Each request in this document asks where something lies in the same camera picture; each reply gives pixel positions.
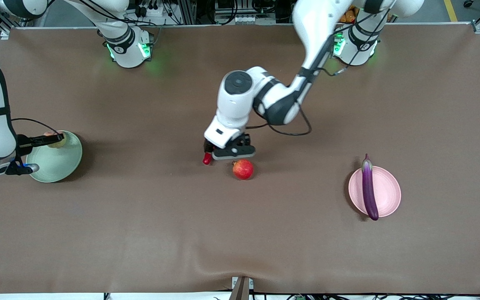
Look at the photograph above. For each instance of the red chili pepper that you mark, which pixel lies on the red chili pepper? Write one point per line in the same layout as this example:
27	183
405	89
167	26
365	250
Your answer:
207	158

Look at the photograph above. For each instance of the red pomegranate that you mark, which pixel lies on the red pomegranate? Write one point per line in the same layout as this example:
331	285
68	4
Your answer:
243	169

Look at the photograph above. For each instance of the white power strip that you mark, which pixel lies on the white power strip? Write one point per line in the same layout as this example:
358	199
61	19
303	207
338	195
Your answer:
150	11

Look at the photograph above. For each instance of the pink plate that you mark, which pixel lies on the pink plate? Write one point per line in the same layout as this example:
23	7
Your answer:
386	191

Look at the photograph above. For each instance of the orange pink peach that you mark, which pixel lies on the orange pink peach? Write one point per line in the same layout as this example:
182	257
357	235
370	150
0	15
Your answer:
58	144

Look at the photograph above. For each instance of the bag of orange fruit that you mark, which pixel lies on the bag of orange fruit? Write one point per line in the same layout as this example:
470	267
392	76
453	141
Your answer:
348	16

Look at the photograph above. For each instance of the aluminium frame post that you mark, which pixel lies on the aluminium frame post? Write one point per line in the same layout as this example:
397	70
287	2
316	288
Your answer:
188	12

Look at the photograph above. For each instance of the brown table cloth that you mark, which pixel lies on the brown table cloth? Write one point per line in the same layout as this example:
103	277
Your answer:
240	233

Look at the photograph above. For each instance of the purple eggplant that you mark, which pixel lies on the purple eggplant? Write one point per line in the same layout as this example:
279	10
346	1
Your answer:
369	191

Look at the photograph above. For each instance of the light green plate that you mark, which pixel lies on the light green plate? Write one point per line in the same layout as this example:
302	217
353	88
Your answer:
56	164

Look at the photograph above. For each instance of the black caster wheel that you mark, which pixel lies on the black caster wheel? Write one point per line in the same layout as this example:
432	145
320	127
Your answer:
468	3

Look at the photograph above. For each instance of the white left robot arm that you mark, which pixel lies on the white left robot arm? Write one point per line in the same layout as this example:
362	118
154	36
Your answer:
273	96

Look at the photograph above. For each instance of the white terminal block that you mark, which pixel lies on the white terminal block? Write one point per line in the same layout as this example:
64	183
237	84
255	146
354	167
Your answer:
246	19

